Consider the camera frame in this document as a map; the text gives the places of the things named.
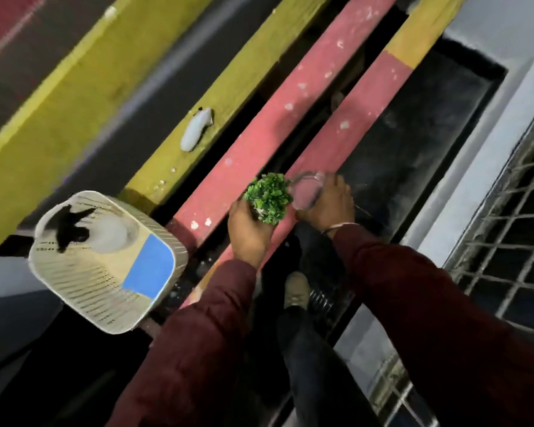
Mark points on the person's right fingers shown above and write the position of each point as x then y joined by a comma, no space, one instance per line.
337,184

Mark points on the person's right hand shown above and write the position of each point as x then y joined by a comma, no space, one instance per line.
331,204

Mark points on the small green artificial plant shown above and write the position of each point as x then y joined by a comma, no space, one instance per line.
269,197

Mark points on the blue flat sheet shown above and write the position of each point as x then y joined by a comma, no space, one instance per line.
150,269

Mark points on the white slatted plastic basket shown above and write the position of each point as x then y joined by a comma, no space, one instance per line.
93,284

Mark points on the wide yellow wooden beam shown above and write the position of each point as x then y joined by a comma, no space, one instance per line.
66,124

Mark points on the clear glass cup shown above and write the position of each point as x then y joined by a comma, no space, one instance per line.
308,191

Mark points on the black object in basket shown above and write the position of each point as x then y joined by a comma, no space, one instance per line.
71,226

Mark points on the person's leg in dark trousers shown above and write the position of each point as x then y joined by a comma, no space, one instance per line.
320,373

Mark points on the person's left forearm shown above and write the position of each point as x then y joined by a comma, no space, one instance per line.
196,351

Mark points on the person's left hand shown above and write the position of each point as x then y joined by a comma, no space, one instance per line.
248,235

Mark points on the person's right forearm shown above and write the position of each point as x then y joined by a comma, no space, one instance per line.
440,324

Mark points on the narrow yellow wooden beam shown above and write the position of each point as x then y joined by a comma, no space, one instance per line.
222,102

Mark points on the white oblong plastic object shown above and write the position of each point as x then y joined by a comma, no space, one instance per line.
195,128

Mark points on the white round object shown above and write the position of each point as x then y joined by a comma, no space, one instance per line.
113,233

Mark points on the red and yellow wooden beam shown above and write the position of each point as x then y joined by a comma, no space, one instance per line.
360,111

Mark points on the metal window grille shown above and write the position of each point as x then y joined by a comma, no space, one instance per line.
511,244

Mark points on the person's left fingers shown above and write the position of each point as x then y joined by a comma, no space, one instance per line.
239,209

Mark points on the person's beige shoe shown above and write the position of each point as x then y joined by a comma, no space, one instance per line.
297,289

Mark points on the black stone slab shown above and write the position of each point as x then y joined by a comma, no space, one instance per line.
418,137

